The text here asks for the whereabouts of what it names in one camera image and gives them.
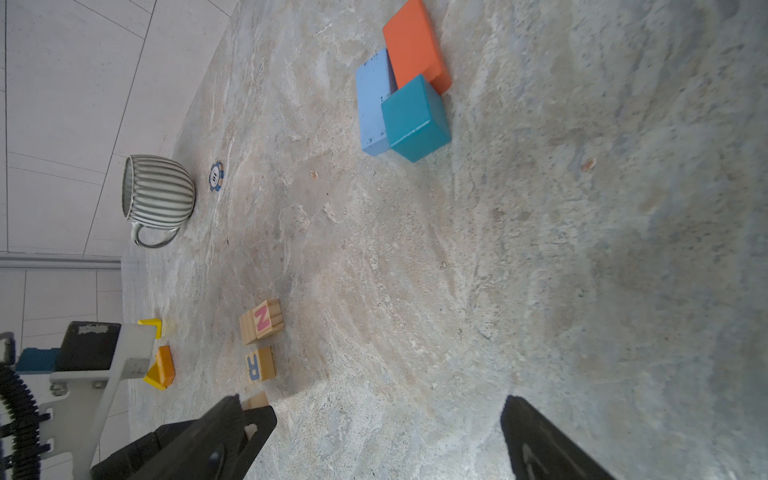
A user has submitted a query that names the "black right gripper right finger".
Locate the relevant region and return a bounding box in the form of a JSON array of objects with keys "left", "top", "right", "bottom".
[{"left": 500, "top": 395, "right": 614, "bottom": 480}]

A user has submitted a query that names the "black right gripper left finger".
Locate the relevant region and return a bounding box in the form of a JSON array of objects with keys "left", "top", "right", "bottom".
[{"left": 131, "top": 395, "right": 277, "bottom": 479}]

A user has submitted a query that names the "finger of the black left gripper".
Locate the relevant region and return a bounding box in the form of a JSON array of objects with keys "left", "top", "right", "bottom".
[{"left": 90, "top": 420, "right": 194, "bottom": 480}]

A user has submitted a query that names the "yellow letter R block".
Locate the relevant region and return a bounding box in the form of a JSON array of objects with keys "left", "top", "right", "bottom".
[{"left": 245, "top": 346, "right": 277, "bottom": 382}]

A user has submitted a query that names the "plain wood grooved block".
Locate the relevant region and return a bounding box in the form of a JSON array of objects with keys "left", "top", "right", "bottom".
[{"left": 239, "top": 310, "right": 258, "bottom": 345}]

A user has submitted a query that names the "wood letter N block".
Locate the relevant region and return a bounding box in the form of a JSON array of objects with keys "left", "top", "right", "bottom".
[{"left": 250, "top": 299, "right": 285, "bottom": 340}]

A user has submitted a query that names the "yellow wedge block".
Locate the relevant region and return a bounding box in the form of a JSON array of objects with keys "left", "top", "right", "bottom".
[{"left": 143, "top": 363, "right": 166, "bottom": 391}]

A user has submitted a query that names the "orange Supermarket block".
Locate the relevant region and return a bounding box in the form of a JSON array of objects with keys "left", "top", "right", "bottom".
[{"left": 155, "top": 345, "right": 175, "bottom": 388}]

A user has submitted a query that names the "yellow cube block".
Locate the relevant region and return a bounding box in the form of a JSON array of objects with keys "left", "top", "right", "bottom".
[{"left": 138, "top": 318, "right": 163, "bottom": 339}]

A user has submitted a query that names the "teal cube block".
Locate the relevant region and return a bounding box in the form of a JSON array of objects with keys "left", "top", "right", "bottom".
[{"left": 381, "top": 75, "right": 451, "bottom": 162}]

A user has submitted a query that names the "light blue rectangular block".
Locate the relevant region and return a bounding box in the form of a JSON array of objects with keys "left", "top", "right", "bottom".
[{"left": 355, "top": 49, "right": 397, "bottom": 156}]

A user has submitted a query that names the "orange-red rectangular block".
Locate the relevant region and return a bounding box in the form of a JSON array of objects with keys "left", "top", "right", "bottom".
[{"left": 382, "top": 0, "right": 452, "bottom": 95}]

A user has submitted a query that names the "striped ceramic mug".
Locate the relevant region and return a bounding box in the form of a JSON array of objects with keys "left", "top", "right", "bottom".
[{"left": 121, "top": 154, "right": 197, "bottom": 249}]

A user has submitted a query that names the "blue poker chip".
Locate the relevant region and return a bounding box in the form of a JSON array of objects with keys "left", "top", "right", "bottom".
[{"left": 208, "top": 161, "right": 225, "bottom": 192}]

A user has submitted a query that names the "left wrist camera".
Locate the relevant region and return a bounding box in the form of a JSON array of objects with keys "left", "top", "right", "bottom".
[{"left": 1, "top": 321, "right": 155, "bottom": 479}]

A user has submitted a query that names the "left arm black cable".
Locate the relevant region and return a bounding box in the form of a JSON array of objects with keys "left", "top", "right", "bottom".
[{"left": 0, "top": 332, "right": 52, "bottom": 480}]

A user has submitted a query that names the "left corner frame post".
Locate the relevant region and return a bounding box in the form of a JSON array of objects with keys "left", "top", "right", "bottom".
[{"left": 1, "top": 252, "right": 121, "bottom": 270}]

